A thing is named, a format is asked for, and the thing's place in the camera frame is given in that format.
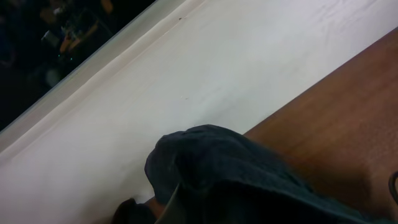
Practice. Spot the navy blue shorts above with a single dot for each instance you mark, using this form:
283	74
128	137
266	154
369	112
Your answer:
227	178

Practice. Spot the black garment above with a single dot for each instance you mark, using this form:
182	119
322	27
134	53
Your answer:
131	212

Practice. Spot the dark window with reflections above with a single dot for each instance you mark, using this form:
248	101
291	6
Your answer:
42	41

